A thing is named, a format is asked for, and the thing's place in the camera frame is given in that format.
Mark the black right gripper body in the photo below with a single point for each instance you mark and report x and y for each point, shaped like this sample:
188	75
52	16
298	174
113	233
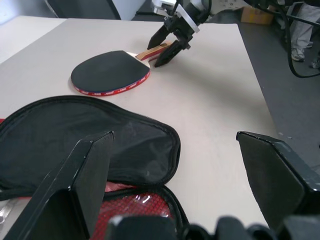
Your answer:
181	30

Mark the person in grey trousers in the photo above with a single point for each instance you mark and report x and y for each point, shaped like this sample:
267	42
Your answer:
302	25

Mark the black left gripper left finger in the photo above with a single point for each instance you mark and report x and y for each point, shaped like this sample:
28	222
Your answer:
62	200

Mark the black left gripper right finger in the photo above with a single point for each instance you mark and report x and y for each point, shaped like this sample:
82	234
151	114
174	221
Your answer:
275	180

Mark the brown cardboard box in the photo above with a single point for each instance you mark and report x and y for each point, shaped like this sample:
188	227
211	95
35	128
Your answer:
255	16

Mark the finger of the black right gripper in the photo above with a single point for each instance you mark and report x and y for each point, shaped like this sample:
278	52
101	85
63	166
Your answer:
158	37
167	55

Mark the black table tennis paddle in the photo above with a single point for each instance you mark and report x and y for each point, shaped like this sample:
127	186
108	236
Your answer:
107	70

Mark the black mesh office chair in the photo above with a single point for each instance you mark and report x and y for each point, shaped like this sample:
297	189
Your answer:
82	7

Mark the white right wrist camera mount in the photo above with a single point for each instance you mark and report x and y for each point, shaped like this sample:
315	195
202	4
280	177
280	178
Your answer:
190	20

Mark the black and red paddle case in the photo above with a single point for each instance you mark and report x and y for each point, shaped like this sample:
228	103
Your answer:
62	135

